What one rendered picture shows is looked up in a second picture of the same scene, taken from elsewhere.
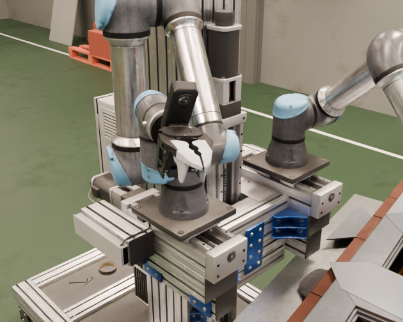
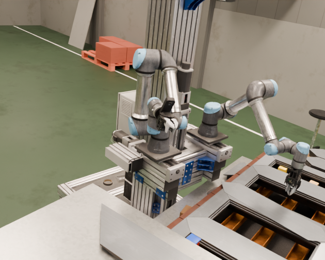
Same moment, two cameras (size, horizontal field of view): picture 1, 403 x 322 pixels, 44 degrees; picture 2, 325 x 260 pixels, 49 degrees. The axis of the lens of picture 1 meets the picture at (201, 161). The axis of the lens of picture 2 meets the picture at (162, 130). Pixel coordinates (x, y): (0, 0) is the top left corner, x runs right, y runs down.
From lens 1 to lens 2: 0.85 m
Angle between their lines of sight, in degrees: 1
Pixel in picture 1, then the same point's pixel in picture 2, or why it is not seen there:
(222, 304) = (171, 194)
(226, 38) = (185, 75)
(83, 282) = not seen: hidden behind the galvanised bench
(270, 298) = (193, 196)
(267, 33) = (209, 58)
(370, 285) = (237, 192)
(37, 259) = (66, 175)
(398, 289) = (249, 195)
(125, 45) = (144, 76)
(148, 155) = (151, 122)
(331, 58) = (246, 78)
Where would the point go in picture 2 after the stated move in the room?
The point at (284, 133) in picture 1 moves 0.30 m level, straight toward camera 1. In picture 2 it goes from (207, 120) to (204, 136)
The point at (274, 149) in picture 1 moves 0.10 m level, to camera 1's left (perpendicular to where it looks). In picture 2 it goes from (202, 127) to (189, 126)
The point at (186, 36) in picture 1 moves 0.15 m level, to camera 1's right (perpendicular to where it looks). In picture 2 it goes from (170, 76) to (196, 79)
